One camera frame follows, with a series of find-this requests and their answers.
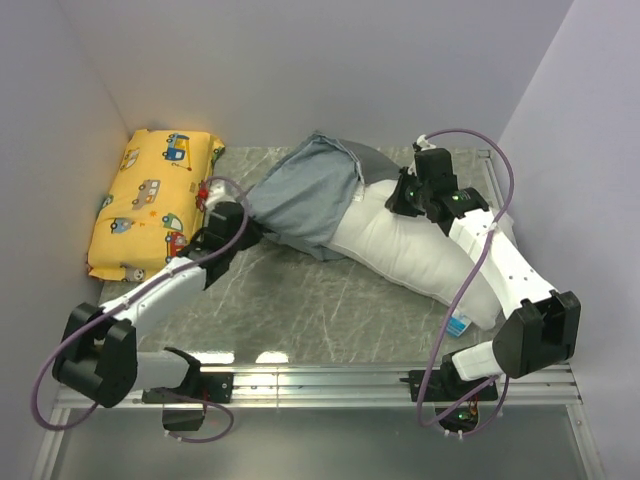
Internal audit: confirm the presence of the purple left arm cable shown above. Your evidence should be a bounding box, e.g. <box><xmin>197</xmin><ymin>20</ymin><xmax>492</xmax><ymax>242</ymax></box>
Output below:
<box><xmin>30</xmin><ymin>175</ymin><xmax>251</xmax><ymax>444</ymax></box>

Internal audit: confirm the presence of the yellow car-print pillow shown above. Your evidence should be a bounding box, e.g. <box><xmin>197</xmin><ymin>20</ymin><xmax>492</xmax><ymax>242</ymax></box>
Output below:
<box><xmin>87</xmin><ymin>129</ymin><xmax>225</xmax><ymax>283</ymax></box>

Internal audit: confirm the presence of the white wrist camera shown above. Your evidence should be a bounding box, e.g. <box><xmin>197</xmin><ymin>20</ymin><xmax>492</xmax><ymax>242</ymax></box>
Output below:
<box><xmin>196</xmin><ymin>180</ymin><xmax>235</xmax><ymax>212</ymax></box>
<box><xmin>412</xmin><ymin>135</ymin><xmax>436</xmax><ymax>152</ymax></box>

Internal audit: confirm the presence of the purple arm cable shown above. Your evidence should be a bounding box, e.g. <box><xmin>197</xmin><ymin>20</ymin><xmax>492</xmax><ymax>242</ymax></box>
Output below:
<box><xmin>415</xmin><ymin>128</ymin><xmax>515</xmax><ymax>439</ymax></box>
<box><xmin>30</xmin><ymin>175</ymin><xmax>251</xmax><ymax>444</ymax></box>

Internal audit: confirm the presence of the aluminium mounting rail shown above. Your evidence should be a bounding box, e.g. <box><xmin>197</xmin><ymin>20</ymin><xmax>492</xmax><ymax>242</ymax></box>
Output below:
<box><xmin>33</xmin><ymin>364</ymin><xmax>605</xmax><ymax>479</ymax></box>

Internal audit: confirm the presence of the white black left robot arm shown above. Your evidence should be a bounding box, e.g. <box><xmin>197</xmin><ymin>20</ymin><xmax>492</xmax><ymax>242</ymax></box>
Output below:
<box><xmin>52</xmin><ymin>202</ymin><xmax>267</xmax><ymax>408</ymax></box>

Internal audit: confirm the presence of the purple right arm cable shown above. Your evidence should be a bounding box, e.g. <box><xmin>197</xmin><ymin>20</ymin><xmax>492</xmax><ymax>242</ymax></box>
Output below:
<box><xmin>415</xmin><ymin>128</ymin><xmax>515</xmax><ymax>439</ymax></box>

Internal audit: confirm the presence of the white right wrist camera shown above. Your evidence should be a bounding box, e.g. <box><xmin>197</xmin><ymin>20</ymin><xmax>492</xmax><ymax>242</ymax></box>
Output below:
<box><xmin>412</xmin><ymin>135</ymin><xmax>436</xmax><ymax>152</ymax></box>

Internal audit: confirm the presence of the grey striped pillowcase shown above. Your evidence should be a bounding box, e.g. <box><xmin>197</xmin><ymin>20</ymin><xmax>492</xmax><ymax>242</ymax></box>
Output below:
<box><xmin>247</xmin><ymin>132</ymin><xmax>398</xmax><ymax>261</ymax></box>

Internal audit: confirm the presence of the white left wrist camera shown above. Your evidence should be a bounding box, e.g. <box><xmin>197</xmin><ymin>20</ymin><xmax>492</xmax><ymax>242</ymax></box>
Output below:
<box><xmin>196</xmin><ymin>180</ymin><xmax>235</xmax><ymax>212</ymax></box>

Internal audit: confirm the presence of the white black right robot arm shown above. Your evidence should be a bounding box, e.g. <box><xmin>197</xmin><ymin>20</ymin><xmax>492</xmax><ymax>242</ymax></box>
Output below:
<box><xmin>386</xmin><ymin>147</ymin><xmax>581</xmax><ymax>400</ymax></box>

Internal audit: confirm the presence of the blue white pillow tag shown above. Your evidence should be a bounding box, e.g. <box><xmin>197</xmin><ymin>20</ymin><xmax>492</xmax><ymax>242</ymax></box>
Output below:
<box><xmin>446</xmin><ymin>315</ymin><xmax>471</xmax><ymax>338</ymax></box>

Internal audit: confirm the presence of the white pillow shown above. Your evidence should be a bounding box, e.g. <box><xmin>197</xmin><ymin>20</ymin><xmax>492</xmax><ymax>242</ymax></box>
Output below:
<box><xmin>327</xmin><ymin>180</ymin><xmax>474</xmax><ymax>306</ymax></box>

